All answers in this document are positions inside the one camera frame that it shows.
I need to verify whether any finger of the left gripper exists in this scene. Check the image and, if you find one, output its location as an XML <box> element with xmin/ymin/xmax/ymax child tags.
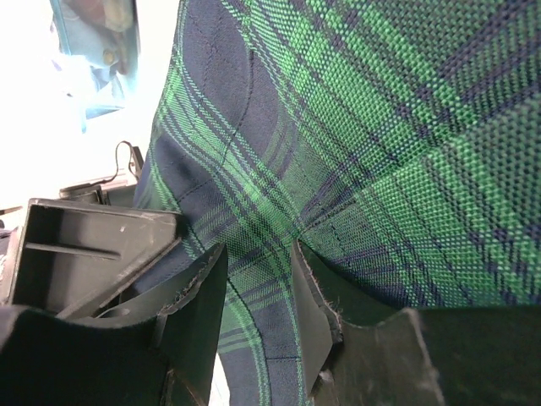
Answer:
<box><xmin>8</xmin><ymin>199</ymin><xmax>185</xmax><ymax>317</ymax></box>

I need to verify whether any blue plastic basket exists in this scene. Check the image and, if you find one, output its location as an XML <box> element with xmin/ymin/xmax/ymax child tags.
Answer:
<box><xmin>48</xmin><ymin>0</ymin><xmax>143</xmax><ymax>134</ymax></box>

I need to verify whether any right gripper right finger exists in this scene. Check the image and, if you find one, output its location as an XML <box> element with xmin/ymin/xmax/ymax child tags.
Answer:
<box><xmin>291</xmin><ymin>241</ymin><xmax>540</xmax><ymax>405</ymax></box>

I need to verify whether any light blue denim skirt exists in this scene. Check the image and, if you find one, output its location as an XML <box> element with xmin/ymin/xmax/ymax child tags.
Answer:
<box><xmin>48</xmin><ymin>0</ymin><xmax>140</xmax><ymax>132</ymax></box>

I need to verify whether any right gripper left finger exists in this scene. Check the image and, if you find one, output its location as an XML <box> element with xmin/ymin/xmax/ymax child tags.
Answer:
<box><xmin>1</xmin><ymin>244</ymin><xmax>228</xmax><ymax>405</ymax></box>

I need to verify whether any green plaid skirt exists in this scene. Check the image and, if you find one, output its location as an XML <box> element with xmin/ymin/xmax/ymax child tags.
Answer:
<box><xmin>135</xmin><ymin>1</ymin><xmax>540</xmax><ymax>405</ymax></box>

